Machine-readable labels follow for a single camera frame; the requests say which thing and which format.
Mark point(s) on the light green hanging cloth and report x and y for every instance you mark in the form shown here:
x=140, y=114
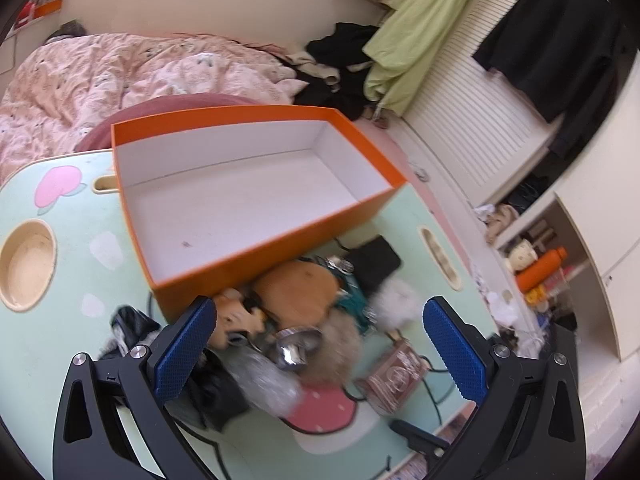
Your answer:
x=425, y=20

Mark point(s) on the grey cloth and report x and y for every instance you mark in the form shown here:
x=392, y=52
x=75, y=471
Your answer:
x=67, y=31

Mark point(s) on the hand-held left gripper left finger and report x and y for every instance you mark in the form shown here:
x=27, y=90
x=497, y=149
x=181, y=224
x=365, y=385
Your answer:
x=185, y=350

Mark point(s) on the brown printed packet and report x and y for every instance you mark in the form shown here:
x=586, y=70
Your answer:
x=395, y=375

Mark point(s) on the silver metal clip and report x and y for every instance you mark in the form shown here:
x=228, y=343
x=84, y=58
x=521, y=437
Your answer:
x=295, y=350

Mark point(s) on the brown fur pompom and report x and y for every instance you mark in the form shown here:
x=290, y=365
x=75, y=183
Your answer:
x=335, y=355

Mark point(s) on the green cartoon desktop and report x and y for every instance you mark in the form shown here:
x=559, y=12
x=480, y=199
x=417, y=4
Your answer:
x=50, y=360

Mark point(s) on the teal beaded accessory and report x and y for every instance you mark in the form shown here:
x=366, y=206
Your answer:
x=355, y=305

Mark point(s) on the red knitted cushion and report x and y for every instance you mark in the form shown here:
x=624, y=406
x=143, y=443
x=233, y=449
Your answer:
x=150, y=110

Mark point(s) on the clear bubble wrap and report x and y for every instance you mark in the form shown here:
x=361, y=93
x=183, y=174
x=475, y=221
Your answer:
x=265, y=380

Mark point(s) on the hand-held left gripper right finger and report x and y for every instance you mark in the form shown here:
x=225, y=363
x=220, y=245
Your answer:
x=450, y=350

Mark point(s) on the orange sill container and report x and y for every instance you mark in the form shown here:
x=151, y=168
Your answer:
x=42, y=7

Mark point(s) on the pink printed blanket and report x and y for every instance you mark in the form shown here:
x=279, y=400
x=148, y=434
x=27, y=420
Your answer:
x=100, y=75

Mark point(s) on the black rectangular case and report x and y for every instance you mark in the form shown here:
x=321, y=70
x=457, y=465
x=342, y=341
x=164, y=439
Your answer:
x=372, y=262

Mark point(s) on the white open cabinet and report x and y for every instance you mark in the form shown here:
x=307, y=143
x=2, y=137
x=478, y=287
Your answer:
x=600, y=210

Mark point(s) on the pile of black clothes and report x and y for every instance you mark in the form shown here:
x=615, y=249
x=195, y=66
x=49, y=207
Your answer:
x=340, y=50

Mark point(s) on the white fluffy ball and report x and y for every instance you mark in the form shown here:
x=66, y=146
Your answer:
x=397, y=305

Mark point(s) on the brown plush toy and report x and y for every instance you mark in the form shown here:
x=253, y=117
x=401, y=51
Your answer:
x=295, y=285

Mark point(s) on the orange bottle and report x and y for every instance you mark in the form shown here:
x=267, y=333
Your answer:
x=542, y=267

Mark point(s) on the black hanging garment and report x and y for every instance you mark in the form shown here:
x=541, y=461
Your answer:
x=550, y=40

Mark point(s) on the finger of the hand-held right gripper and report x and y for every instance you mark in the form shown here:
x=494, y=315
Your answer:
x=420, y=440

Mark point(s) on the cream plush doll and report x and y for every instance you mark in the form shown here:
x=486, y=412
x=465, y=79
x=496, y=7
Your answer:
x=521, y=255

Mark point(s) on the white slatted wardrobe door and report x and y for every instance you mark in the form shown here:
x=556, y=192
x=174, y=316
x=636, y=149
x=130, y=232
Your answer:
x=475, y=120

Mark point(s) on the orange cardboard box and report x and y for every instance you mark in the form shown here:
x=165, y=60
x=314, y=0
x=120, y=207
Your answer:
x=250, y=200

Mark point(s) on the dark cloth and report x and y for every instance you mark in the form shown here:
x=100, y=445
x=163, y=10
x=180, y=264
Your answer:
x=220, y=390

